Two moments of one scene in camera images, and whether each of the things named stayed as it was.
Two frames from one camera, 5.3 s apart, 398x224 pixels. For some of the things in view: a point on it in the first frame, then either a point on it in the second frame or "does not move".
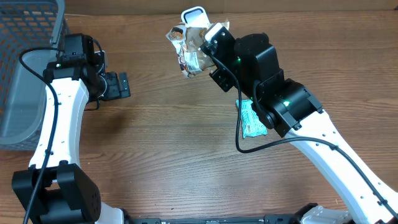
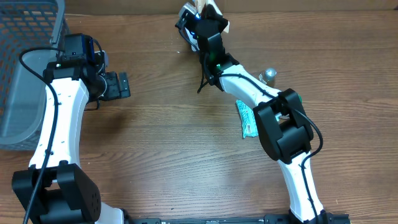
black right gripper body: (222, 58) -> (210, 23)
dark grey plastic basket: (27, 24) does not move
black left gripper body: (112, 90) does not move
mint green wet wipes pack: (251, 125) does not move
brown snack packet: (187, 41) -> (201, 5)
